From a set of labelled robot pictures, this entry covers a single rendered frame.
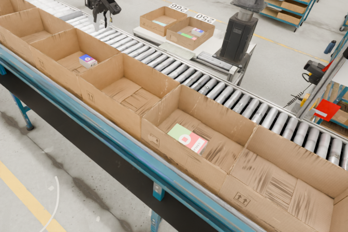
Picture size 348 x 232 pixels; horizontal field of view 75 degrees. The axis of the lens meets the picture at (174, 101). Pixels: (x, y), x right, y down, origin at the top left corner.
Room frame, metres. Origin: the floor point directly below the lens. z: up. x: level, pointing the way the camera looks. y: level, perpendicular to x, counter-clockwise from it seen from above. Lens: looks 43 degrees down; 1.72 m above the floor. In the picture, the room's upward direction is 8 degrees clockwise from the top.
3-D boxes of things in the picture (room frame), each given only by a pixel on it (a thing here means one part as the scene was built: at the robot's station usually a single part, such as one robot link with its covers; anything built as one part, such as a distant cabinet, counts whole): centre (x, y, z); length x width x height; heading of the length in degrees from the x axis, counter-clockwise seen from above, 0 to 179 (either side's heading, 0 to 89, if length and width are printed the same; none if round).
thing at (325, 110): (1.06, -0.88, 0.85); 0.16 x 0.01 x 0.13; 60
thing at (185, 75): (1.24, 0.02, 0.72); 0.52 x 0.05 x 0.05; 150
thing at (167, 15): (2.09, 0.20, 0.80); 0.38 x 0.28 x 0.10; 151
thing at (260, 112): (0.94, -0.49, 0.72); 0.52 x 0.05 x 0.05; 150
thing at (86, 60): (1.11, 0.54, 0.91); 0.10 x 0.06 x 0.05; 58
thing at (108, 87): (0.83, 0.22, 0.96); 0.39 x 0.29 x 0.17; 60
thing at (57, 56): (1.03, 0.56, 0.96); 0.39 x 0.29 x 0.17; 60
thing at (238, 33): (1.70, -0.43, 0.91); 0.26 x 0.26 x 0.33; 63
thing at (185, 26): (1.92, -0.06, 0.80); 0.38 x 0.28 x 0.10; 151
